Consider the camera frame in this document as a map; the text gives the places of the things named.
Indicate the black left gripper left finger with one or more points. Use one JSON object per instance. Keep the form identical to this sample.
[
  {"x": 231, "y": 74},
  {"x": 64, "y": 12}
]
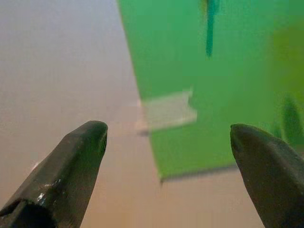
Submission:
[{"x": 61, "y": 171}]

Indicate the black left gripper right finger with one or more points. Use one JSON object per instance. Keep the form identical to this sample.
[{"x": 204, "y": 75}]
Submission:
[{"x": 273, "y": 175}]

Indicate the clear tape strip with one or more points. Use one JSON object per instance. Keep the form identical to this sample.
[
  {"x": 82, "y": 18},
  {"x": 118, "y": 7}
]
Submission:
[{"x": 166, "y": 111}]

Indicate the green table mat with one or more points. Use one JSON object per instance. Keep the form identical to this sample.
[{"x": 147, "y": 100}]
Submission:
[{"x": 178, "y": 59}]

